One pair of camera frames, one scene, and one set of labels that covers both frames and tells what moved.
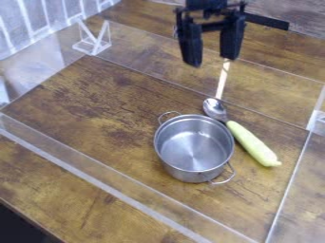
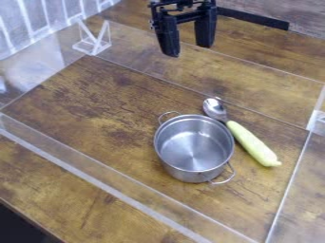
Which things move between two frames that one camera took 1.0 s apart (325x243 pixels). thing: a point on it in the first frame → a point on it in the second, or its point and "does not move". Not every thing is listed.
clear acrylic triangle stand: [92, 44] does not move
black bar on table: [266, 21] does not move
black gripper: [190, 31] → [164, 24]
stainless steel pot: [194, 144] does not move
